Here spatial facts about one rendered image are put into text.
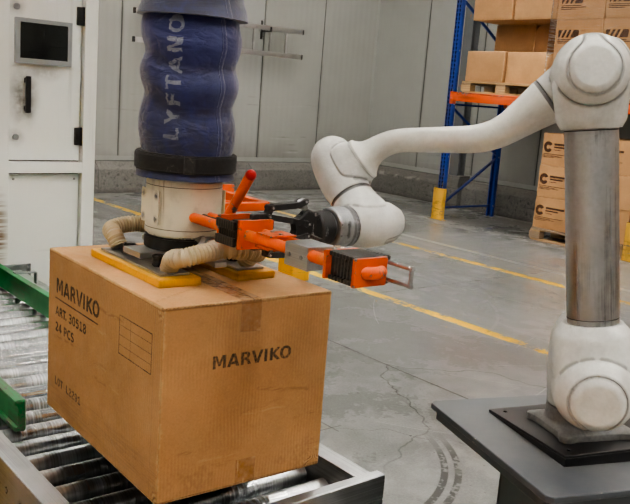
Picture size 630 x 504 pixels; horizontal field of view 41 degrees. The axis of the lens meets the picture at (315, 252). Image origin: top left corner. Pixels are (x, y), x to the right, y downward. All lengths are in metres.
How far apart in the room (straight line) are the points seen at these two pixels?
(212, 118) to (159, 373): 0.55
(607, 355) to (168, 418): 0.84
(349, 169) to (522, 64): 8.28
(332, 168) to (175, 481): 0.76
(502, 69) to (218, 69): 8.59
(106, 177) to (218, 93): 9.28
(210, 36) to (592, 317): 0.95
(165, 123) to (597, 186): 0.88
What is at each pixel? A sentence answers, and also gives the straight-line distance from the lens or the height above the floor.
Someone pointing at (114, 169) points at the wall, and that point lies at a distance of 11.09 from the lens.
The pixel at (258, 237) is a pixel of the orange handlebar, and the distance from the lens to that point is 1.62.
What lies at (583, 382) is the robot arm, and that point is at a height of 0.97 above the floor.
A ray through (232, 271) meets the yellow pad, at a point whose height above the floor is 1.06.
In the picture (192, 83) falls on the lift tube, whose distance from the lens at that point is 1.79.
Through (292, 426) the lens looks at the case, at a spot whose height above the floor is 0.75.
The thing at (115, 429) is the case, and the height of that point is 0.73.
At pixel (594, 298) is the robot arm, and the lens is 1.68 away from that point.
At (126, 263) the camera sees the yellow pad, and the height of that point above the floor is 1.07.
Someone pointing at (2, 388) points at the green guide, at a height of 0.64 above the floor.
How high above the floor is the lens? 1.46
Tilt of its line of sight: 11 degrees down
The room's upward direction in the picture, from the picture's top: 4 degrees clockwise
